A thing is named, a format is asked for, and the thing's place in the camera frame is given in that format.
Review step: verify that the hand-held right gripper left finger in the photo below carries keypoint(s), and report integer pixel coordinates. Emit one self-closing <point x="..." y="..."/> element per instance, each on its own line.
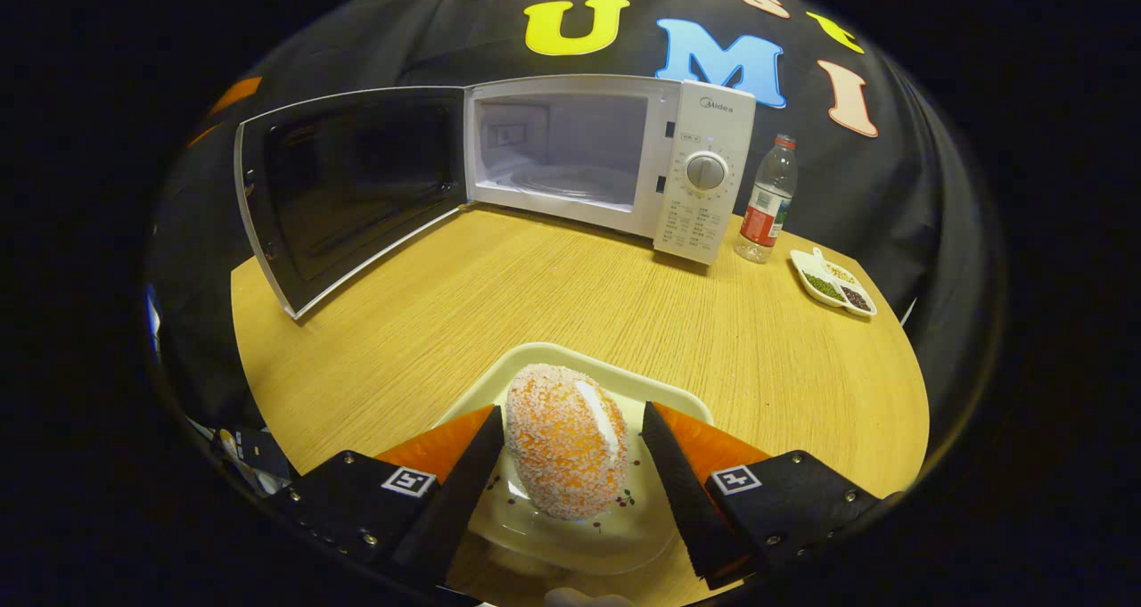
<point x="459" y="500"/>

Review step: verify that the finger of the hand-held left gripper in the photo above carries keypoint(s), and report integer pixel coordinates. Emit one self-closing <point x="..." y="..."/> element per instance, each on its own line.
<point x="236" y="95"/>
<point x="203" y="135"/>

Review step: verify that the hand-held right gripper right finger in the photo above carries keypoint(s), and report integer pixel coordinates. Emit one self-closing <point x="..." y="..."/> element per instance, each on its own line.
<point x="682" y="491"/>

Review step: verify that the orange crumbed bread roll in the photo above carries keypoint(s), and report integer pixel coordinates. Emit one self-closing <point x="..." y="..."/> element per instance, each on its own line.
<point x="562" y="447"/>

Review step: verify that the pale green square plate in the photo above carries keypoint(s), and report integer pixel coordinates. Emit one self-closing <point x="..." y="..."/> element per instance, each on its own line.
<point x="553" y="362"/>

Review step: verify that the white microwave oven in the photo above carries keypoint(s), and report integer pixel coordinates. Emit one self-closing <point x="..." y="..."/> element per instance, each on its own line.
<point x="704" y="224"/>

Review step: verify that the glass microwave turntable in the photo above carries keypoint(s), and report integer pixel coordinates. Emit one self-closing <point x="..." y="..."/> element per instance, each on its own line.
<point x="562" y="182"/>

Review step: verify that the black backdrop cloth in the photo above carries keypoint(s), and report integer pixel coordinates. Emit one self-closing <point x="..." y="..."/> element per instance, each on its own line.
<point x="401" y="45"/>

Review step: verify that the white divided dish of beans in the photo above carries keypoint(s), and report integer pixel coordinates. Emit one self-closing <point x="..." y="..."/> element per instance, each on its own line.
<point x="833" y="284"/>

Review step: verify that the clear bottle with red label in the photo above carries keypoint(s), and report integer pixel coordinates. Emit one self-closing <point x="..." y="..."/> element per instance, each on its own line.
<point x="765" y="206"/>

